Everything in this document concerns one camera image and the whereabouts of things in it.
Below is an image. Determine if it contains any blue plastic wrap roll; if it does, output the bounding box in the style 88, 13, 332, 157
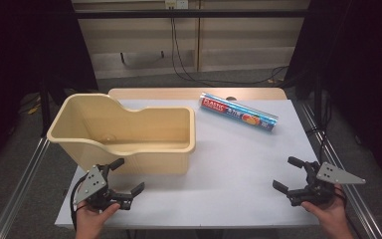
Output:
198, 92, 279, 132

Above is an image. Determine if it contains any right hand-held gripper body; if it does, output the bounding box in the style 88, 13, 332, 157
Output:
286, 160, 367, 207

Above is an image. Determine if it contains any person's left hand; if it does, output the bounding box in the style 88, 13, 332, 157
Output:
75, 202, 121, 239

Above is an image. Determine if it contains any white table sheet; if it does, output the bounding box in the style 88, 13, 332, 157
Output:
54, 99, 320, 230

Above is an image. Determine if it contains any black wall cable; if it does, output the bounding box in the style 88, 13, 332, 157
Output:
170, 16, 290, 86

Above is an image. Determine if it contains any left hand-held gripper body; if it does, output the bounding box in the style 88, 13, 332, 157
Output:
72, 163, 134, 212

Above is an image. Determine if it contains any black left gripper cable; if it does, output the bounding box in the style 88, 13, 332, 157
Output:
69, 174, 90, 232

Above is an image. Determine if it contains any black floor cable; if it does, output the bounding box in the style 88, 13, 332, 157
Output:
305, 96, 333, 164

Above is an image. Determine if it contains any person's right hand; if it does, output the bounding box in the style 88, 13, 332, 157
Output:
300, 184, 355, 239

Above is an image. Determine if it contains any dark curtain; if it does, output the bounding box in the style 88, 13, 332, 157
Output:
0, 0, 99, 175
283, 0, 382, 188

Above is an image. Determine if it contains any beige plastic bin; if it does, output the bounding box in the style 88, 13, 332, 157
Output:
46, 93, 197, 175

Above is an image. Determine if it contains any white wall socket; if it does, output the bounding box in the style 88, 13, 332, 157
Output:
164, 0, 190, 10

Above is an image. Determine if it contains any aluminium floor rail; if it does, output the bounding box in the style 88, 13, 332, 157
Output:
0, 136, 51, 239
297, 99, 382, 239

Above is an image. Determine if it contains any black metal stand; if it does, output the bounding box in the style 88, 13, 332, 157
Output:
39, 79, 53, 137

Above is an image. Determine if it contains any black horizontal bar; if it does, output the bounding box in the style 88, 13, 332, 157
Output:
74, 9, 310, 20

